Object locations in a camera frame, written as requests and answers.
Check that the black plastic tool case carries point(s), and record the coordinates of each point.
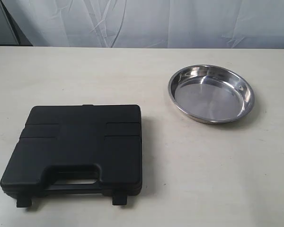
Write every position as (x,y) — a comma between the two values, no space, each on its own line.
(77,149)

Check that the round stainless steel pan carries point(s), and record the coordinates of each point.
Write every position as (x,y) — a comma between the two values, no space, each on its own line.
(211,94)

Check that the grey backdrop cloth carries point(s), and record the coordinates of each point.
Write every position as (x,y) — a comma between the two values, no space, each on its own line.
(143,23)

